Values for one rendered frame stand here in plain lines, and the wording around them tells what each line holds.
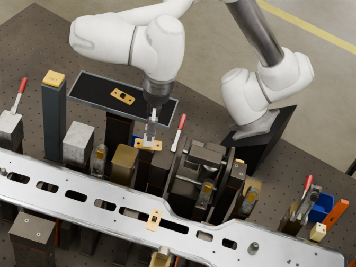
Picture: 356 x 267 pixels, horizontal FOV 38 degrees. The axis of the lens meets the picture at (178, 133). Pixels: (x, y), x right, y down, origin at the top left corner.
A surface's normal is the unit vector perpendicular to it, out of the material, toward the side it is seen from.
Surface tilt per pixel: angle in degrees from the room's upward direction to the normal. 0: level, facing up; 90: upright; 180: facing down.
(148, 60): 85
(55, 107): 90
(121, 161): 0
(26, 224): 0
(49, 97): 90
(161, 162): 0
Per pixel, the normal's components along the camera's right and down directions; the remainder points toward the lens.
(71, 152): -0.24, 0.72
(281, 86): 0.00, 0.73
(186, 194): 0.17, -0.62
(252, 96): -0.11, 0.33
